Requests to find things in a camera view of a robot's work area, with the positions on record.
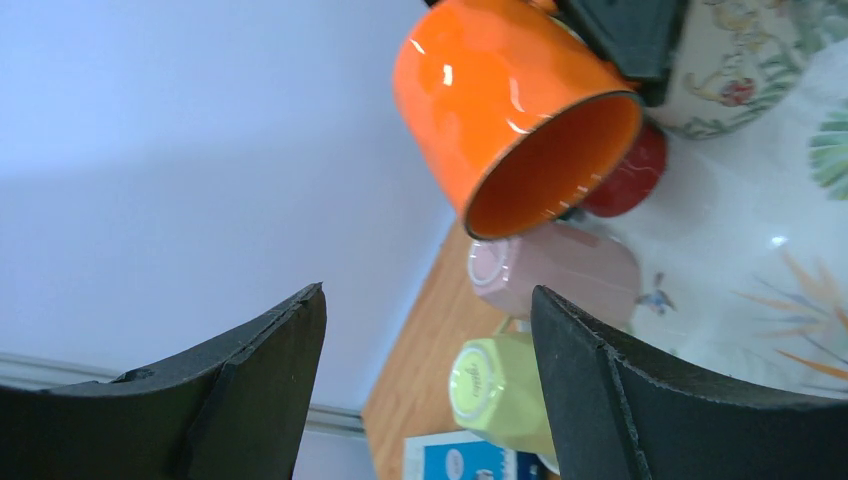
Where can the large floral cream mug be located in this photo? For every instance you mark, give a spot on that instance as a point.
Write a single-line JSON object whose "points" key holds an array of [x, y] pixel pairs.
{"points": [[735, 60]]}

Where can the pink faceted mug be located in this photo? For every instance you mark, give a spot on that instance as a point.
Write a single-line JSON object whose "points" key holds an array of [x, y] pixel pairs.
{"points": [[595, 272]]}

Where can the floral white serving tray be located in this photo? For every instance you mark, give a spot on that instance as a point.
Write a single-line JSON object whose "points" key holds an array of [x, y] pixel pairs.
{"points": [[743, 245]]}

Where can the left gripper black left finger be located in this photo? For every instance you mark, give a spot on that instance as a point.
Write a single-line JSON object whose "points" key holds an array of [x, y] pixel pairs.
{"points": [[232, 407]]}

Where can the orange mug black handle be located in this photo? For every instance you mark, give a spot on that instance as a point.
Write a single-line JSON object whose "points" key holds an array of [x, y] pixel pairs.
{"points": [[517, 120]]}

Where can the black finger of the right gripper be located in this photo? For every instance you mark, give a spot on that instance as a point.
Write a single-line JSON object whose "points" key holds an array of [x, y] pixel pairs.
{"points": [[639, 37]]}

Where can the lime green faceted mug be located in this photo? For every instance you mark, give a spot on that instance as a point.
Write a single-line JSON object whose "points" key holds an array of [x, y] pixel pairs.
{"points": [[495, 392]]}

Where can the red mug black handle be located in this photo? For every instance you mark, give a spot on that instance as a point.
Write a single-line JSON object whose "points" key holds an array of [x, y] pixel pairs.
{"points": [[634, 178]]}

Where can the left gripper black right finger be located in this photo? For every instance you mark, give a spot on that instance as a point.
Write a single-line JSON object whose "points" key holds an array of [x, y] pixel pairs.
{"points": [[620, 408]]}

